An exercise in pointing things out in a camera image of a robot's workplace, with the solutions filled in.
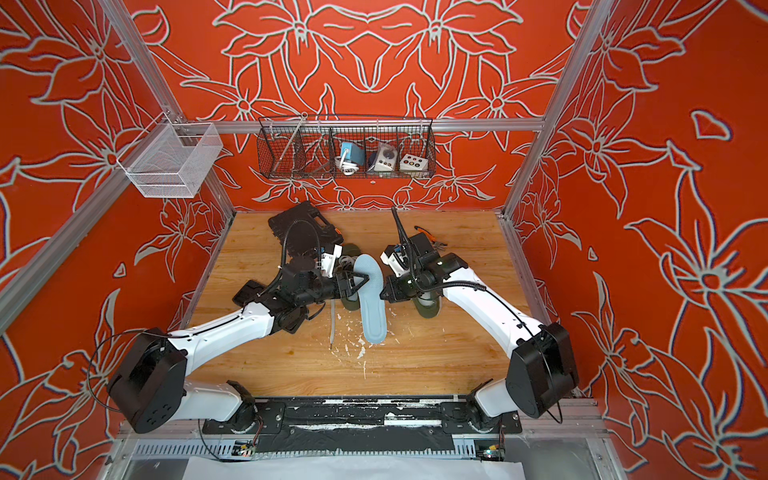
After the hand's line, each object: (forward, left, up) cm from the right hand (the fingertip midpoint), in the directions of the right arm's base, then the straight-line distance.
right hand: (375, 296), depth 77 cm
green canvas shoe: (+6, -16, -15) cm, 23 cm away
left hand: (+4, +3, +2) cm, 5 cm away
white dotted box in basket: (+41, -11, +12) cm, 45 cm away
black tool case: (+34, +29, -11) cm, 45 cm away
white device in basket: (+40, -2, +15) cm, 43 cm away
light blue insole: (0, +1, -2) cm, 2 cm away
